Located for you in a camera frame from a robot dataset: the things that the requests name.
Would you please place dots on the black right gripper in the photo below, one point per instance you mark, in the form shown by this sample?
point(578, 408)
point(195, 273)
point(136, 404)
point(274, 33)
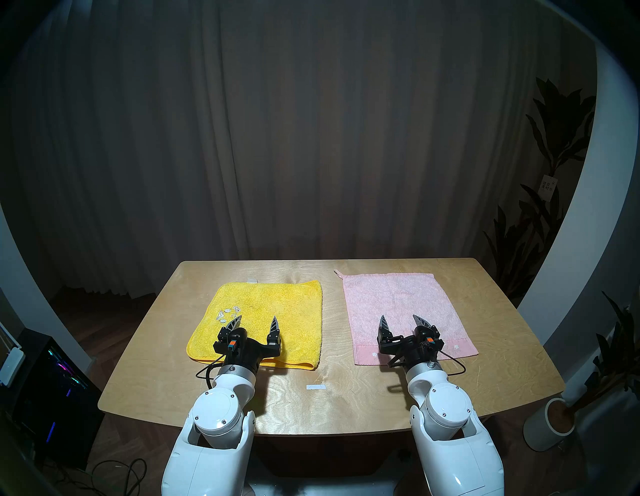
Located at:
point(412, 350)

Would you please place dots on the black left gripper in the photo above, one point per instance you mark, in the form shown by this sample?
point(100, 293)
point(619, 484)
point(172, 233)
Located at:
point(247, 350)

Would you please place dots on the yellow terry towel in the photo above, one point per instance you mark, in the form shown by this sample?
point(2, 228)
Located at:
point(270, 310)

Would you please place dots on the pink terry towel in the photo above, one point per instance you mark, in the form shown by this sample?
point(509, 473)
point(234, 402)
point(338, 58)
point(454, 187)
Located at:
point(400, 300)

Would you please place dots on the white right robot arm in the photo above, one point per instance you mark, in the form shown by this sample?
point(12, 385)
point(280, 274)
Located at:
point(445, 415)

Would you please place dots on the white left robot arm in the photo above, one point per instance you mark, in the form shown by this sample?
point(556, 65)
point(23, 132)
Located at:
point(220, 415)

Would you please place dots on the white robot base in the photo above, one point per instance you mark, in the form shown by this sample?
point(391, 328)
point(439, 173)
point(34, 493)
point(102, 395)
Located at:
point(320, 487)

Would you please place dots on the white plant pot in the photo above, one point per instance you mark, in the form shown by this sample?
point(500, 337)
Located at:
point(537, 430)

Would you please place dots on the white plant tag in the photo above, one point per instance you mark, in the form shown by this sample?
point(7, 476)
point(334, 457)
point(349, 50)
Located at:
point(547, 185)

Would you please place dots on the grey pleated curtain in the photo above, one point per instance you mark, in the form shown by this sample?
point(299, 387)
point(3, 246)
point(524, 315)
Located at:
point(300, 125)

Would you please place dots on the black computer tower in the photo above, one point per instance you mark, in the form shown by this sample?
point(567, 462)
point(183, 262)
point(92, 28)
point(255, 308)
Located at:
point(55, 390)

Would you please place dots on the tall dark leafy plant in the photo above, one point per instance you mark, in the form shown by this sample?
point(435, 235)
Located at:
point(560, 130)

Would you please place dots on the white wall device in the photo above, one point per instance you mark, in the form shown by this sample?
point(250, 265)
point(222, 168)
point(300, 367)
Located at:
point(12, 365)

